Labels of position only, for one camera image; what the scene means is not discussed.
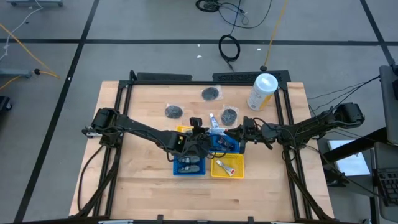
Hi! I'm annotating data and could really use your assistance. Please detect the yellow plastic basket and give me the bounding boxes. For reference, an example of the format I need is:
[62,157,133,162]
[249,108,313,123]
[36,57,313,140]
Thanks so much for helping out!
[175,124,195,134]
[210,152,245,179]

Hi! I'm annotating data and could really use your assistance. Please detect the black coiled floor cable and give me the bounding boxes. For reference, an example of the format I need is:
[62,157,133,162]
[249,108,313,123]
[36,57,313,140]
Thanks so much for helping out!
[195,0,273,29]

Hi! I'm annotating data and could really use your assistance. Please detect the white sheet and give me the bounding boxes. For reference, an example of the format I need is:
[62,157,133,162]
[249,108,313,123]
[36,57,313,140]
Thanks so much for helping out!
[328,139,373,177]

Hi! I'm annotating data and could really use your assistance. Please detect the black keyboard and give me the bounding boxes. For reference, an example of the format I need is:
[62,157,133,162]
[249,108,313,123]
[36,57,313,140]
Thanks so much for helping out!
[374,167,398,208]

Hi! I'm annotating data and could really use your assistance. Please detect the black vented box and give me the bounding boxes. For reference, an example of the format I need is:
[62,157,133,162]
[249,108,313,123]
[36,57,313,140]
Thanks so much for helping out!
[213,70,292,83]

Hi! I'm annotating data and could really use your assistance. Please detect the black looped floor cable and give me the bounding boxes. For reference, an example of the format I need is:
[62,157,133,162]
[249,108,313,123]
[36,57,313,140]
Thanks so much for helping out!
[218,0,249,72]

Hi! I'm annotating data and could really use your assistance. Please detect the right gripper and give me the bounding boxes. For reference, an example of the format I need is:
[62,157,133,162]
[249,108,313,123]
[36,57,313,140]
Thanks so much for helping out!
[224,116,272,154]

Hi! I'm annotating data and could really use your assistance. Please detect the black caster wheel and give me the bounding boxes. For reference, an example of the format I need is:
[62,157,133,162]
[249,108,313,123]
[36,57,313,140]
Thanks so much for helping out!
[0,95,13,112]

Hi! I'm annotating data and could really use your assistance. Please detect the grey monitor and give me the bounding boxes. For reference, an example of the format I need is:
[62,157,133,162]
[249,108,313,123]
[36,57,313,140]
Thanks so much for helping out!
[379,65,398,138]

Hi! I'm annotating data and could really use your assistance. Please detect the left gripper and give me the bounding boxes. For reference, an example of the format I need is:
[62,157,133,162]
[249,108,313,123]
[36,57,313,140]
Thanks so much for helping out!
[178,117,222,159]

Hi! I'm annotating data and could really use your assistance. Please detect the white red toothpaste tube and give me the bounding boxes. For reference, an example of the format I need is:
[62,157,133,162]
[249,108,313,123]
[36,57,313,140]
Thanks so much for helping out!
[216,159,236,177]

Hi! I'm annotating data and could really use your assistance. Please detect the blue plastic basket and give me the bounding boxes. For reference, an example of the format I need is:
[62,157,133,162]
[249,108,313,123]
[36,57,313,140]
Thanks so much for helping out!
[206,132,242,155]
[172,155,207,177]

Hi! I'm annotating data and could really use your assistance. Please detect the black disc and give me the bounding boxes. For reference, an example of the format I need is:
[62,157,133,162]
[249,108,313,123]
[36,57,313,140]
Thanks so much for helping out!
[220,105,239,127]
[201,85,224,102]
[164,104,184,119]

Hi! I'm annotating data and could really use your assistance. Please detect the grey metal stand foot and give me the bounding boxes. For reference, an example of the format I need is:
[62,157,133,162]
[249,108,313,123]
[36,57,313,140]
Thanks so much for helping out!
[0,68,34,78]
[6,0,65,7]

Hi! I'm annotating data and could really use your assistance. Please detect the black desk bar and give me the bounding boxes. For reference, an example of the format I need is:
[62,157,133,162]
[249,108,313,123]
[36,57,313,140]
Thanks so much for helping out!
[323,126,389,162]

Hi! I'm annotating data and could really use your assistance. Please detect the black aluminium table frame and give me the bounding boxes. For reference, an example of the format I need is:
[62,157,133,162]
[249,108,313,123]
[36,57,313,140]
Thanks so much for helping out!
[74,70,335,224]

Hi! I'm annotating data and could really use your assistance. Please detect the yellow floor cable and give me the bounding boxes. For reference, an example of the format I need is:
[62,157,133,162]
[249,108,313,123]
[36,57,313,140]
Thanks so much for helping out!
[260,0,289,72]
[0,23,60,91]

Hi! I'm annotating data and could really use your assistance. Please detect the white floor cable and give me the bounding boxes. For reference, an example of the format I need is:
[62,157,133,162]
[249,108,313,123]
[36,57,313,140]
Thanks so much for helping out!
[0,0,45,62]

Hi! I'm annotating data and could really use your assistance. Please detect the white wipes canister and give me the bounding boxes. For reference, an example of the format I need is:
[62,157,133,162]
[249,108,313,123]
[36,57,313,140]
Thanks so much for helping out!
[247,73,279,112]

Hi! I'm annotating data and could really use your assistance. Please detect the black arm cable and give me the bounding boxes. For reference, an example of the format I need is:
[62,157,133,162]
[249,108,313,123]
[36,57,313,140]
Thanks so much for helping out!
[76,144,105,214]

